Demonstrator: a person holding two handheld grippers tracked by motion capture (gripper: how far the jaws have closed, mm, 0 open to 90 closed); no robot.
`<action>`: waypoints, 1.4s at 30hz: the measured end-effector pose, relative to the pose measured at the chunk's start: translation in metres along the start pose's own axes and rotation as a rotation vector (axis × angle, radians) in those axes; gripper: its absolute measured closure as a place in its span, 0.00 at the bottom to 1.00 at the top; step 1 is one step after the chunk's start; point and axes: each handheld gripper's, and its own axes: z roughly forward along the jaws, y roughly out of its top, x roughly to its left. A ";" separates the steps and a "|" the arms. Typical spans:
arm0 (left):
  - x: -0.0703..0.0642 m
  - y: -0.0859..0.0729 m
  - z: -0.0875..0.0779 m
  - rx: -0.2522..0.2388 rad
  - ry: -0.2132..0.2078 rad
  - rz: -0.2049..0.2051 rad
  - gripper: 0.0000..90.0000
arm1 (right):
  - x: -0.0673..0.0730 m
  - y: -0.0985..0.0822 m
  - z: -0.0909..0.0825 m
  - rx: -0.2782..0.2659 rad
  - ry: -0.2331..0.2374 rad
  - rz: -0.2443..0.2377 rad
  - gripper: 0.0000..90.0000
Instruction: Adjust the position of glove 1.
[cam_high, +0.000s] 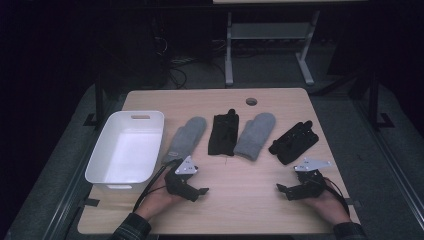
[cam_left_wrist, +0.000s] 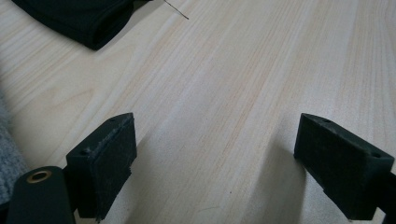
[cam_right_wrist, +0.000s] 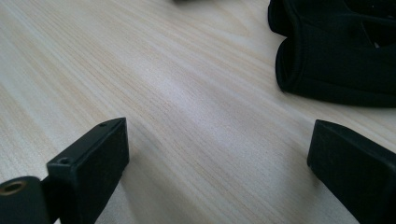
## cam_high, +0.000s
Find black table edge strap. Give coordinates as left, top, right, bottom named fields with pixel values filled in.
left=344, top=197, right=363, bottom=208
left=77, top=197, right=101, bottom=208

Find black glove with spread fingers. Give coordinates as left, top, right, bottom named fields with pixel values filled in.
left=268, top=120, right=320, bottom=166

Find black metal stand post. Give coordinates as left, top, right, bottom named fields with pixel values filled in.
left=364, top=64, right=396, bottom=131
left=82, top=66, right=109, bottom=128

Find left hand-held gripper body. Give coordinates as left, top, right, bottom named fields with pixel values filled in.
left=164, top=155, right=201, bottom=203

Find black glove with folded fingers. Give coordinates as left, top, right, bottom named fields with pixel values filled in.
left=207, top=108, right=240, bottom=157

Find white plastic bin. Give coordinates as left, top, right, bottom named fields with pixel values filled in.
left=84, top=110, right=166, bottom=194

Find right hand-held gripper black cable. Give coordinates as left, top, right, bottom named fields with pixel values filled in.
left=319, top=177, right=352, bottom=217

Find grey metal stand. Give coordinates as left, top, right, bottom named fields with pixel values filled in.
left=223, top=9, right=322, bottom=88

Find tangle of floor cables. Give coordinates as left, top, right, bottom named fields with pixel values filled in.
left=151, top=33, right=228, bottom=91

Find person's right hand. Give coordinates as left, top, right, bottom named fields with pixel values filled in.
left=301, top=181, right=353, bottom=226

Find grey knit mitten with label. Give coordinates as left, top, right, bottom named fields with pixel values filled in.
left=162, top=116, right=208, bottom=165

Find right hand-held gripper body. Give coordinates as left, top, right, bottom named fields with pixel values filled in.
left=285, top=157, right=333, bottom=202

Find person's left hand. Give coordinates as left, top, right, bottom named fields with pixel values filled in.
left=134, top=172, right=184, bottom=222

